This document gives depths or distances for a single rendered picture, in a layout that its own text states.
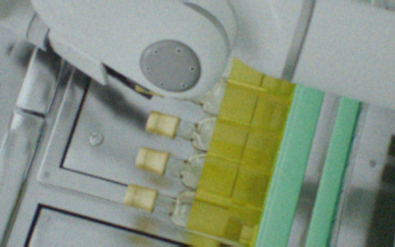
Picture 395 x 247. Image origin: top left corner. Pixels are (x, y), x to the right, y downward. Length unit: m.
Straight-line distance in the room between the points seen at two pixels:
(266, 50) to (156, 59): 0.12
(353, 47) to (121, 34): 0.22
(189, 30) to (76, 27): 0.10
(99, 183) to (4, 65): 0.27
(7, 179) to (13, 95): 0.15
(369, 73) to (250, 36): 0.12
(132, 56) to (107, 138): 0.61
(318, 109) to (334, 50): 0.32
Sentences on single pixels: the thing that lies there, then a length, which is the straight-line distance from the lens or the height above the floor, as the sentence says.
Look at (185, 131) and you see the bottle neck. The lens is 1.24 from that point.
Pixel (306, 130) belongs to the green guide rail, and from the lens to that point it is 1.13.
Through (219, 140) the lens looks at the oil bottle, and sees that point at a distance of 1.23.
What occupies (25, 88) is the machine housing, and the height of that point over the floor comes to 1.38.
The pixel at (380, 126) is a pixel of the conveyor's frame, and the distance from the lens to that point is 1.13.
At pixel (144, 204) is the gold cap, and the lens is 1.22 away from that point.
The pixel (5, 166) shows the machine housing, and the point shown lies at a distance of 1.40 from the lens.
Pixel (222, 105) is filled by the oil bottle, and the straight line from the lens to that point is 1.24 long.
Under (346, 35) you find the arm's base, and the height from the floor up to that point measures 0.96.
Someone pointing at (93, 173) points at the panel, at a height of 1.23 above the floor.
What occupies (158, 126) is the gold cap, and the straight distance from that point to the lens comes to 1.24.
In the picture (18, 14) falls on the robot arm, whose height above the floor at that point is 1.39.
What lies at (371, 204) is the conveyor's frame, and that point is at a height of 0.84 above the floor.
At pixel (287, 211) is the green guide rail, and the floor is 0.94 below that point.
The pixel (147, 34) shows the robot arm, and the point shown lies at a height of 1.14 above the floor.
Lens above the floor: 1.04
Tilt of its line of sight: 2 degrees up
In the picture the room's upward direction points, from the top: 75 degrees counter-clockwise
